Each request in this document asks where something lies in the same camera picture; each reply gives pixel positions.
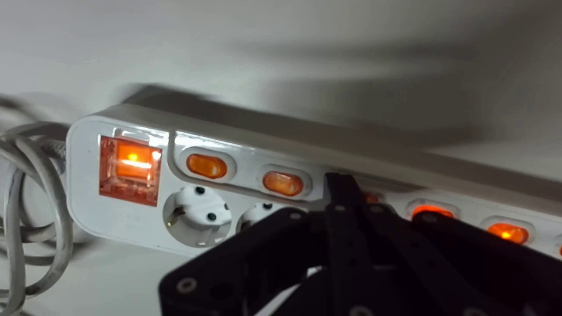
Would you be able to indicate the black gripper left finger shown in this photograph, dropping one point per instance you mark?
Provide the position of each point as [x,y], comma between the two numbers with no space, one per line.
[248,271]

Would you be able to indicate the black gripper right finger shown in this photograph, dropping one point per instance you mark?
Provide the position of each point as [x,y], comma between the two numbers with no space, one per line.
[382,264]

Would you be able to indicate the white multi-switch power strip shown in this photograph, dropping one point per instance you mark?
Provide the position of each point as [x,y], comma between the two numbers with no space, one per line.
[187,178]

